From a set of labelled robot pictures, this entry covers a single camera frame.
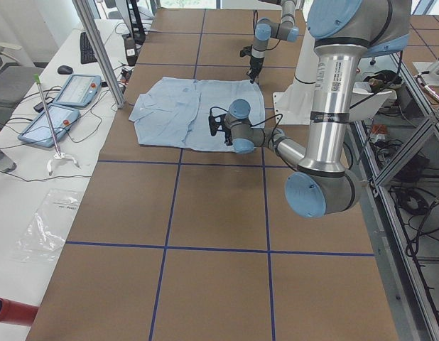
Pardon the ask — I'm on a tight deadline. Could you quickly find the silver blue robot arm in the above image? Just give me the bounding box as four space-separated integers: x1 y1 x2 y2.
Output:
209 1 411 217
240 0 303 83

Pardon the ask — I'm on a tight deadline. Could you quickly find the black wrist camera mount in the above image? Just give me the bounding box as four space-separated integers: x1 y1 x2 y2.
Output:
208 112 225 136
239 45 253 58

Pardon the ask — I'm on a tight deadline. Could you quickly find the white plastic chair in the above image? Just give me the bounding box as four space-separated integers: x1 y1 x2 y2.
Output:
349 82 397 122

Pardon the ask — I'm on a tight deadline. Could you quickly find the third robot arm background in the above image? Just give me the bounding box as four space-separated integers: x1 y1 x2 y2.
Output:
413 57 439 86

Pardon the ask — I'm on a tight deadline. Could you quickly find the blue teach pendant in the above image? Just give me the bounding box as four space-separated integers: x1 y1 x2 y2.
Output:
18 104 80 148
53 74 102 108

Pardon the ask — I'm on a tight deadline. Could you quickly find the red cylinder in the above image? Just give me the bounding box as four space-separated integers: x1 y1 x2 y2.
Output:
0 298 38 327

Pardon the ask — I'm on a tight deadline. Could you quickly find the clear plastic bag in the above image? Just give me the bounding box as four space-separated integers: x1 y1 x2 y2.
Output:
11 189 84 264

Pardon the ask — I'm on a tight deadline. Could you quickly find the black keyboard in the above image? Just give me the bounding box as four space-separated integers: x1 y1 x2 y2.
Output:
80 31 97 65

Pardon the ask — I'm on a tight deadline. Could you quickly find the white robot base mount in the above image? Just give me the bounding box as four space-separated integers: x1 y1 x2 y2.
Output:
273 30 318 125

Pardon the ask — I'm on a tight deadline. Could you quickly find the light blue button-up shirt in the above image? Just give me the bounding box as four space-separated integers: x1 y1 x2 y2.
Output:
129 77 265 152

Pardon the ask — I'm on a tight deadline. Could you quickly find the lower blue teach pendant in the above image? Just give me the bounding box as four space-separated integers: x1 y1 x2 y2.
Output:
18 104 80 148

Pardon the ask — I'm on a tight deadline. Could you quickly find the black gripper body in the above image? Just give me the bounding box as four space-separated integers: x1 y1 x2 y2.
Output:
222 124 233 142
250 55 264 70

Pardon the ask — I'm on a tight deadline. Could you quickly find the black computer mouse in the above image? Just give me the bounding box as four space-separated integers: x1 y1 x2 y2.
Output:
57 65 73 75

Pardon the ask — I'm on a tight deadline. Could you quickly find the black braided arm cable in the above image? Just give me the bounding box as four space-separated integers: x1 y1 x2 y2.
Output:
209 106 284 138

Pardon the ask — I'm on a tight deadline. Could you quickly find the upper blue teach pendant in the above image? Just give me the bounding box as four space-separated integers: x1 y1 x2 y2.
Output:
53 74 102 108

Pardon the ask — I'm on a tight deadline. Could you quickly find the aluminium frame post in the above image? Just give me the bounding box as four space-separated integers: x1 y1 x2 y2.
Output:
72 0 125 109

